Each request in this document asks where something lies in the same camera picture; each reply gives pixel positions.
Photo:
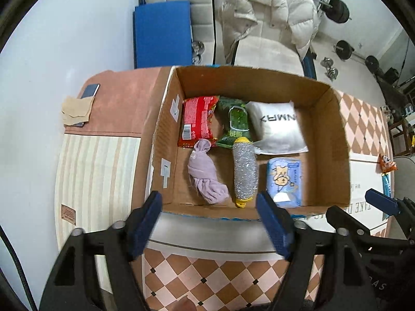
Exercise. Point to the green snack packet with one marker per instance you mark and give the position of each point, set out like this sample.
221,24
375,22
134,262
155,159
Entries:
234,119

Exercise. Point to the white padded chair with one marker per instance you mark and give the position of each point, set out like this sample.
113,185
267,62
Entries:
258,52

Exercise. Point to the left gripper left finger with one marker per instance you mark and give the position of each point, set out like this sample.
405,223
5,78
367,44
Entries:
73,283

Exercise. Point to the white puffer jacket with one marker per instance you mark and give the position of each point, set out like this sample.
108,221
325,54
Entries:
293,23

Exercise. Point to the chrome dumbbell under bench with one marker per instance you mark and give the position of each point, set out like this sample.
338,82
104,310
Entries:
198,49

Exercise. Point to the blue foam pad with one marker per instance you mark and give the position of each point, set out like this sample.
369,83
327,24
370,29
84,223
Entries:
162,34

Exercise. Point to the silver yellow scrub sponge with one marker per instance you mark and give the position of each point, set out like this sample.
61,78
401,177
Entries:
245,171

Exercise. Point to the black barbell weight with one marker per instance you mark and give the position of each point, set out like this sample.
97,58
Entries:
338,11

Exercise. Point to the white leather bench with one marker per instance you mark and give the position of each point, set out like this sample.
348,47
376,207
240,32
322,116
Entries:
202,15

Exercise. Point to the white packaged towel pillow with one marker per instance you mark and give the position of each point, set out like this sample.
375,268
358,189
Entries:
276,128

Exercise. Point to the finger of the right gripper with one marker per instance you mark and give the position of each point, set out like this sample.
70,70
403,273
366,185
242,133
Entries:
357,232
382,202

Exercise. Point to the beige folded cloth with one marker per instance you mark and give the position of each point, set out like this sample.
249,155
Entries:
76,110

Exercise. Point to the orange snack bag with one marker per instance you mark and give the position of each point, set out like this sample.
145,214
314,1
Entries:
386,164

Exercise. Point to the dark smartphone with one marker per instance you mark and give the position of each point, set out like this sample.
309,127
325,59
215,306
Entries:
89,91

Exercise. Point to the red snack packet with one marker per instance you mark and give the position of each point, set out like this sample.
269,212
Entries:
197,117

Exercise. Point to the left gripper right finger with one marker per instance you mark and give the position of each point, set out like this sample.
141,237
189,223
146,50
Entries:
344,282

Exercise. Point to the lilac knotted cloth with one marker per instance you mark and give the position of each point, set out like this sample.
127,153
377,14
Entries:
203,174

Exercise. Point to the long blue snack packet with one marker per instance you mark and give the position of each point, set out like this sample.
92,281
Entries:
387,186

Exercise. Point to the blue cartoon tissue pack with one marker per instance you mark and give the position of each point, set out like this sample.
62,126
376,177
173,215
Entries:
284,182

